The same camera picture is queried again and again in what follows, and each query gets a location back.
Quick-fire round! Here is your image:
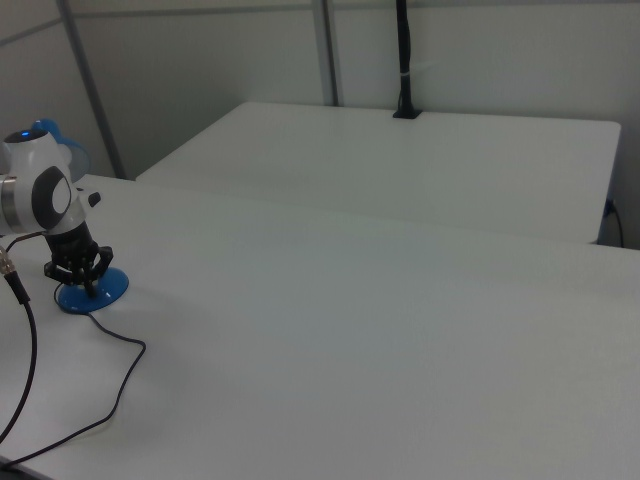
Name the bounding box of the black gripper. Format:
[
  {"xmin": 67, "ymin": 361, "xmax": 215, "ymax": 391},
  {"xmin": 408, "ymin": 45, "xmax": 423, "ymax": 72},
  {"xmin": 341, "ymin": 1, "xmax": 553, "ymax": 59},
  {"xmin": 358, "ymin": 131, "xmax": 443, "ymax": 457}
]
[{"xmin": 41, "ymin": 221, "xmax": 116, "ymax": 299}]

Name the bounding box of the black pole with white tie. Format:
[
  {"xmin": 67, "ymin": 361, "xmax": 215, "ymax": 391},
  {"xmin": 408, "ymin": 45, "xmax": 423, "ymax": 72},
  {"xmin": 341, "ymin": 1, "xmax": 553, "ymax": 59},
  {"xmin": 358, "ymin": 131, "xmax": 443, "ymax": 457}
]
[{"xmin": 392, "ymin": 0, "xmax": 422, "ymax": 120}]

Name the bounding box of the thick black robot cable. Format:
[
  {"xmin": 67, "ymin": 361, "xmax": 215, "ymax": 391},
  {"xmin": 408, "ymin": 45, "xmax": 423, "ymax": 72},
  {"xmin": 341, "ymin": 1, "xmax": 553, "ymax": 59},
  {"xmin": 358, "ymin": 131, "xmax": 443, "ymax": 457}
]
[{"xmin": 0, "ymin": 243, "xmax": 40, "ymax": 449}]

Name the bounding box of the thin black lamp cord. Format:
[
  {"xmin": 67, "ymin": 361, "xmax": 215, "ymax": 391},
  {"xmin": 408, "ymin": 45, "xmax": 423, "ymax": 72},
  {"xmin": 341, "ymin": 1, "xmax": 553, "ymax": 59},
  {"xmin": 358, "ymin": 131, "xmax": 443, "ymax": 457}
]
[{"xmin": 0, "ymin": 309, "xmax": 148, "ymax": 466}]

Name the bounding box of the grey metal partition post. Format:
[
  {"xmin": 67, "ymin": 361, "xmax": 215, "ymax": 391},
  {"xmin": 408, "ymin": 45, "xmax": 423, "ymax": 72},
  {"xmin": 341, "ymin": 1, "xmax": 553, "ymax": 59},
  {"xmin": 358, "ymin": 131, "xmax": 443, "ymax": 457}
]
[
  {"xmin": 312, "ymin": 0, "xmax": 346, "ymax": 107},
  {"xmin": 55, "ymin": 0, "xmax": 125, "ymax": 179}
]

